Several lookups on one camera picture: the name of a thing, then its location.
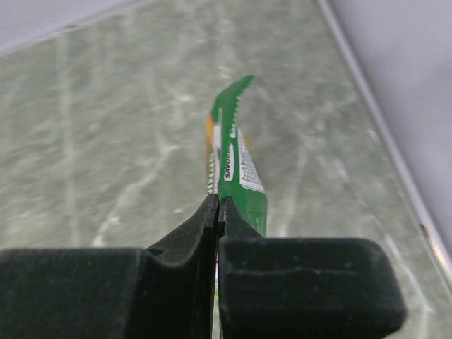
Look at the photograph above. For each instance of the green snack packet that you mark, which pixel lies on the green snack packet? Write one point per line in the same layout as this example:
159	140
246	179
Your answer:
230	169

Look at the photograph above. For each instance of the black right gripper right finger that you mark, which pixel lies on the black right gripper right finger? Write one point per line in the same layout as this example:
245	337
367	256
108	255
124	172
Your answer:
303	287

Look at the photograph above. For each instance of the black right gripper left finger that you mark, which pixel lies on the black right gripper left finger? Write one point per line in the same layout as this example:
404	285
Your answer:
162	291

